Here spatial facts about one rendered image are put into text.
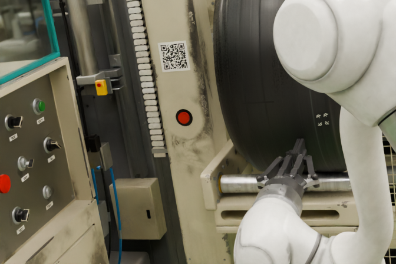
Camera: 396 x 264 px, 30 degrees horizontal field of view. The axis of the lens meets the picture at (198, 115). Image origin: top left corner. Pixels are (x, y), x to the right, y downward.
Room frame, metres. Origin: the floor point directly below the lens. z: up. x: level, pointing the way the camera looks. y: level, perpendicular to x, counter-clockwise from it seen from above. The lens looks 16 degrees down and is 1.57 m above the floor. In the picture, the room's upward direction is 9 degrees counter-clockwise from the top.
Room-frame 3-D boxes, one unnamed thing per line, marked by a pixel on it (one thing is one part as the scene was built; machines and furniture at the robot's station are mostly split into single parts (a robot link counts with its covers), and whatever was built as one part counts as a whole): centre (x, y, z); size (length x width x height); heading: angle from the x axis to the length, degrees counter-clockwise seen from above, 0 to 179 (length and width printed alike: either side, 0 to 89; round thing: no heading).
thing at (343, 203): (1.66, -0.18, 0.84); 0.36 x 0.09 x 0.06; 69
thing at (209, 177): (1.86, -0.07, 0.90); 0.40 x 0.03 x 0.10; 159
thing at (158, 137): (1.87, 0.10, 1.19); 0.05 x 0.04 x 0.48; 159
